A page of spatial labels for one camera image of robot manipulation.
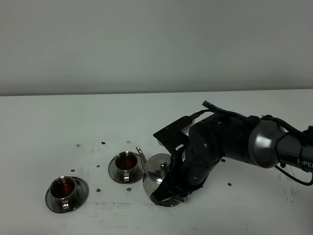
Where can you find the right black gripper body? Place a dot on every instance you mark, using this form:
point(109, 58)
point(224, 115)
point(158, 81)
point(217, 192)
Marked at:
point(202, 148)

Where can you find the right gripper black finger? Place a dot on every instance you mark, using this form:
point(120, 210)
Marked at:
point(172, 191)

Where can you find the stainless steel teapot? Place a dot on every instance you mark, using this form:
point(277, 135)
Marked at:
point(155, 169)

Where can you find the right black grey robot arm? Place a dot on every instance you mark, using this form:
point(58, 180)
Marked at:
point(264, 142)

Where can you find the steel teacup near teapot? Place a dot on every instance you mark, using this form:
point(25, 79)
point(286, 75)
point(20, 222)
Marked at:
point(126, 164)

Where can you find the steel saucer near teapot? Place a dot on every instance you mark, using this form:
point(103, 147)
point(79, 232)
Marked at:
point(112, 172)

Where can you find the steel saucer far left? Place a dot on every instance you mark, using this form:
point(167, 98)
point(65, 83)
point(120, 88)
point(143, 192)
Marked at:
point(76, 203)

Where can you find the steel teacup far left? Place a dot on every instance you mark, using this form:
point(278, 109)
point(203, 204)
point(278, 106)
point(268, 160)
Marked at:
point(63, 190)

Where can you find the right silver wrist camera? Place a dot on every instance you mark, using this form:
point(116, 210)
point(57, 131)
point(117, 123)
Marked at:
point(186, 129)

